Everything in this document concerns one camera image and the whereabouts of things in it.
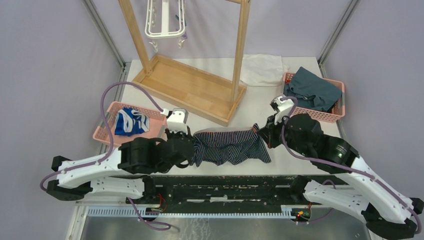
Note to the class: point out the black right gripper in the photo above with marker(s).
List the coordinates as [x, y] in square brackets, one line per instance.
[268, 132]

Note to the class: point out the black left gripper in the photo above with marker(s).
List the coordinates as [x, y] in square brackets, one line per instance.
[170, 135]

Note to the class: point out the navy striped boxer underwear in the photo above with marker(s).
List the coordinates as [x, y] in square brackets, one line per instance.
[232, 145]

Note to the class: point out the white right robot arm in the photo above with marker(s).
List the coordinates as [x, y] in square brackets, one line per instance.
[385, 212]

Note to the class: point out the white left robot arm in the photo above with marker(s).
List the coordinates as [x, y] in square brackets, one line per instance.
[73, 180]

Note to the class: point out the blue white underwear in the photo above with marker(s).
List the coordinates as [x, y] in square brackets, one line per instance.
[129, 122]

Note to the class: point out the teal grey underwear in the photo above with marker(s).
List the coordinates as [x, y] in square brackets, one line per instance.
[311, 91]

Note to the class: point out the wooden hanger rack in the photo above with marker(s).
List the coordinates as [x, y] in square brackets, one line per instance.
[205, 94]

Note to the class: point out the white plastic clip hanger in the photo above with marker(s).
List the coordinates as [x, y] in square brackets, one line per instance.
[165, 31]

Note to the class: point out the pink basket left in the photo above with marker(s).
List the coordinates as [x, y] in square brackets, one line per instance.
[157, 125]

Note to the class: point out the pink basket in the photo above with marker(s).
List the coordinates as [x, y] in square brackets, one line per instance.
[335, 114]
[157, 125]

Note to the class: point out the white folded cloth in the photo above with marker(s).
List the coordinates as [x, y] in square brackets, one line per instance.
[262, 70]

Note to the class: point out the pink basket right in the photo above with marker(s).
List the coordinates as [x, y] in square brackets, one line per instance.
[335, 114]

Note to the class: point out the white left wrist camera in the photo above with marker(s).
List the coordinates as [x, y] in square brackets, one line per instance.
[176, 120]

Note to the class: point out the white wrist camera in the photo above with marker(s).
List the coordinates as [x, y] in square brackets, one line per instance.
[176, 120]
[284, 106]

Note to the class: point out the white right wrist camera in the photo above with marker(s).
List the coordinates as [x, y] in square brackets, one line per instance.
[284, 106]

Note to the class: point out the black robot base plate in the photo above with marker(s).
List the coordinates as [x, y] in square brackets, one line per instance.
[220, 194]

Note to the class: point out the white slotted cable duct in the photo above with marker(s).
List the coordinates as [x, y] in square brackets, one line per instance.
[145, 212]

